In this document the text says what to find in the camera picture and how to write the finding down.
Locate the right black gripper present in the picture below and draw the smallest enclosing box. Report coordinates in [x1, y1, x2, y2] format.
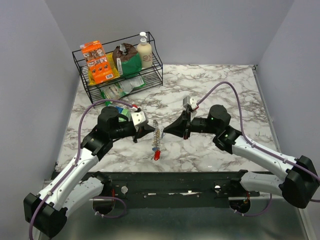
[163, 109, 219, 140]

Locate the red key tag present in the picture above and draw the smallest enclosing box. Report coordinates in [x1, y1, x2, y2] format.
[151, 150, 161, 161]

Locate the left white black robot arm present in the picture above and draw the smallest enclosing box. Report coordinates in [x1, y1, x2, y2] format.
[23, 106, 155, 239]

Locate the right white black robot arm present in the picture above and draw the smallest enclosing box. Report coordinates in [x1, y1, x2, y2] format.
[163, 104, 320, 209]

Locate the small blue white box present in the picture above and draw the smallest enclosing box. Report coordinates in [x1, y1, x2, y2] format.
[105, 101, 131, 122]

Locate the green white snack pouch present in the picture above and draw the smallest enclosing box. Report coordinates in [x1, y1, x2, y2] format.
[100, 76, 146, 100]

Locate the yellow packet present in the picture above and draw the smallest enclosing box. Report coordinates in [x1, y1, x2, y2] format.
[88, 52, 120, 86]

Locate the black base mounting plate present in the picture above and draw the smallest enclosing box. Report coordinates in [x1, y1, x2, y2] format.
[92, 170, 249, 209]

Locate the brown and green bag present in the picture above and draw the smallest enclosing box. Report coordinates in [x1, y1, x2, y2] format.
[112, 43, 142, 79]

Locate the cream pump lotion bottle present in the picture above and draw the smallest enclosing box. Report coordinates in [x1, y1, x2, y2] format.
[136, 31, 153, 68]

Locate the orange product box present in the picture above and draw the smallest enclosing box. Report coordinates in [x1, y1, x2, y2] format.
[80, 40, 115, 84]

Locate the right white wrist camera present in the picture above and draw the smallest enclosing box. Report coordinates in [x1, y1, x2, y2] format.
[182, 96, 199, 112]

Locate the black wire shelf rack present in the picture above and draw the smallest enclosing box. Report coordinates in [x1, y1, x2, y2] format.
[72, 31, 164, 103]

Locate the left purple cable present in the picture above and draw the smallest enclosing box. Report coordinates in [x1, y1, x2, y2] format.
[28, 99, 141, 240]

